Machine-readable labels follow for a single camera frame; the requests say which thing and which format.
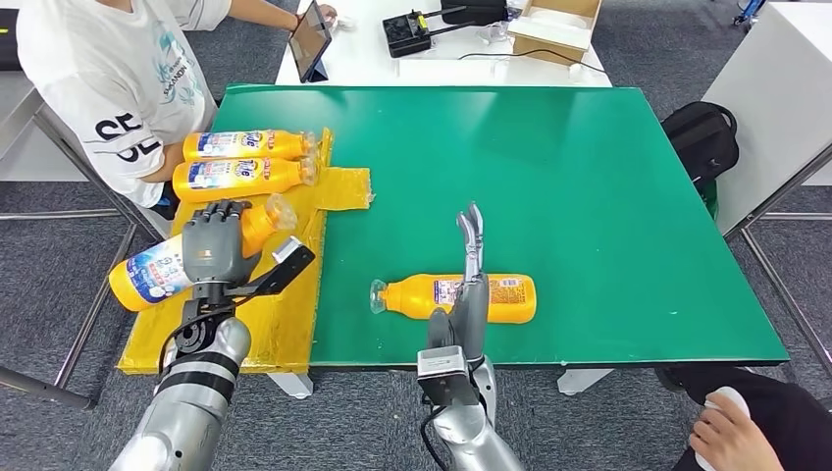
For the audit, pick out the person's hand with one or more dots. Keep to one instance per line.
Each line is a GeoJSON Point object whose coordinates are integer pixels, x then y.
{"type": "Point", "coordinates": [731, 442]}

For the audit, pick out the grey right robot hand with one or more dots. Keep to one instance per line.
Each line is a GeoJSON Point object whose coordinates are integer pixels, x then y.
{"type": "Point", "coordinates": [469, 312]}

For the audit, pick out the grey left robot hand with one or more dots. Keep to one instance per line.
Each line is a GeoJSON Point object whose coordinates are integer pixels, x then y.
{"type": "Point", "coordinates": [214, 247]}

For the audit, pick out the person's left hand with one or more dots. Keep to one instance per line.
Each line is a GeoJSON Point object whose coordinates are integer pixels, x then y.
{"type": "Point", "coordinates": [328, 15]}

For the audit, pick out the orange detergent bottle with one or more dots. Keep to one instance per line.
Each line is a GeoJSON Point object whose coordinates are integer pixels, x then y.
{"type": "Point", "coordinates": [286, 175]}
{"type": "Point", "coordinates": [416, 296]}
{"type": "Point", "coordinates": [286, 144]}
{"type": "Point", "coordinates": [149, 279]}

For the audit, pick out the person's right forearm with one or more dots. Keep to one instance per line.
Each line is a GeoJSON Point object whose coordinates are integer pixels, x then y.
{"type": "Point", "coordinates": [168, 169]}

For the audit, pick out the person's left forearm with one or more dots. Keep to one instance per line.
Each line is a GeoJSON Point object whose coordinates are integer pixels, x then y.
{"type": "Point", "coordinates": [263, 14]}

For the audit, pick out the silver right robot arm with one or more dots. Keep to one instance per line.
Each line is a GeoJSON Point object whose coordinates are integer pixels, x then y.
{"type": "Point", "coordinates": [471, 429]}

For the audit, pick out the small clear lid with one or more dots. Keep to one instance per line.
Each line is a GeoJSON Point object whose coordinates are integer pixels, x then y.
{"type": "Point", "coordinates": [346, 24]}

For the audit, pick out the black tablet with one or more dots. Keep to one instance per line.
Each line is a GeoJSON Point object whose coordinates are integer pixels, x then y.
{"type": "Point", "coordinates": [309, 40]}

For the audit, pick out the white phone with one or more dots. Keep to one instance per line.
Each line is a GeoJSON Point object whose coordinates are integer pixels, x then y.
{"type": "Point", "coordinates": [734, 400]}

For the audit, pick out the white table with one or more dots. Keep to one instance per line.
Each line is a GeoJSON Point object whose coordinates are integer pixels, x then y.
{"type": "Point", "coordinates": [364, 58]}

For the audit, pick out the person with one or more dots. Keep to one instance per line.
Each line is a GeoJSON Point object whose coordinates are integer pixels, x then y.
{"type": "Point", "coordinates": [97, 65]}
{"type": "Point", "coordinates": [786, 409]}

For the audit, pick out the black device with antennas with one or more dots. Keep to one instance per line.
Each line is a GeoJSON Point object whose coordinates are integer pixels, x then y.
{"type": "Point", "coordinates": [405, 34]}

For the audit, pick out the yellow taped cardboard mat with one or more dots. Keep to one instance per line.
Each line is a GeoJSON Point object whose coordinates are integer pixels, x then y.
{"type": "Point", "coordinates": [286, 325]}

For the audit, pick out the white table foot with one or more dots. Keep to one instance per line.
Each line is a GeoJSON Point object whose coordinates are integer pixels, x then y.
{"type": "Point", "coordinates": [292, 385]}
{"type": "Point", "coordinates": [582, 381]}

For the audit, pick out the black bag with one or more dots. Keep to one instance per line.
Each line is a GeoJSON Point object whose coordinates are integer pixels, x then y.
{"type": "Point", "coordinates": [474, 10]}

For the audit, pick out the clear plastic wrap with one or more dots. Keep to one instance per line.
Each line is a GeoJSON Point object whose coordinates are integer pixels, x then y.
{"type": "Point", "coordinates": [494, 31]}

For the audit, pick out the open cardboard box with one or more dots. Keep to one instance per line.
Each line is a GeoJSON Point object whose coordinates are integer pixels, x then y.
{"type": "Point", "coordinates": [552, 36]}

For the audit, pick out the black backpack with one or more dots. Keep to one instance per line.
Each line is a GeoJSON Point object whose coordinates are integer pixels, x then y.
{"type": "Point", "coordinates": [699, 142]}

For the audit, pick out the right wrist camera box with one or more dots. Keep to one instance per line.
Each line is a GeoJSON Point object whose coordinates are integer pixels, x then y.
{"type": "Point", "coordinates": [445, 377]}

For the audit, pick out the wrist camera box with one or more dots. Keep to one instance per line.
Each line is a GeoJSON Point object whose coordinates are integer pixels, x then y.
{"type": "Point", "coordinates": [445, 377]}
{"type": "Point", "coordinates": [283, 266]}

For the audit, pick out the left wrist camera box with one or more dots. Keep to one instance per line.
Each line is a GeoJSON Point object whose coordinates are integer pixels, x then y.
{"type": "Point", "coordinates": [283, 266]}

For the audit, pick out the metal bench frame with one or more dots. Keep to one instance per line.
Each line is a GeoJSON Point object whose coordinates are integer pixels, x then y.
{"type": "Point", "coordinates": [39, 389]}

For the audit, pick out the metal cabinet frame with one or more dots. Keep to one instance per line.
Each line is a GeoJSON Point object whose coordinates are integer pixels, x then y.
{"type": "Point", "coordinates": [799, 218]}

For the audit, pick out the blue trolley frame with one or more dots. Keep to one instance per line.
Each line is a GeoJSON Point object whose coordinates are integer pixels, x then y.
{"type": "Point", "coordinates": [749, 10]}

